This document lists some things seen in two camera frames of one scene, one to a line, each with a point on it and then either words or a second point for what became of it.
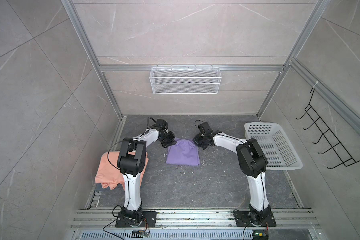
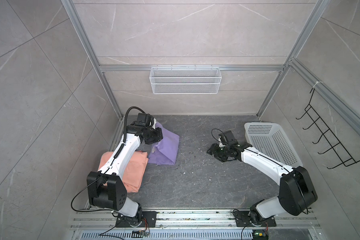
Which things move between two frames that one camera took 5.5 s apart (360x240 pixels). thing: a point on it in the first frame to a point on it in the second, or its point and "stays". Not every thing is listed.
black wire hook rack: [347, 159] stays
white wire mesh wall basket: [181, 80] stays
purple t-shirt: [185, 152] to [165, 151]
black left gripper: [172, 141] to [159, 136]
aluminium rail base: [198, 224] stays
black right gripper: [195, 140] to [213, 150]
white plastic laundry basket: [279, 154] stays
